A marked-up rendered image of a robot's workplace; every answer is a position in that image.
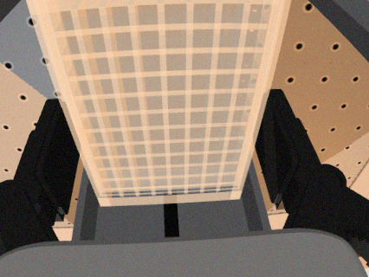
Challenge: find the beige well plate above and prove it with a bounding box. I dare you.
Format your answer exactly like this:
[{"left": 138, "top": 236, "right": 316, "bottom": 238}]
[{"left": 26, "top": 0, "right": 291, "bottom": 206}]

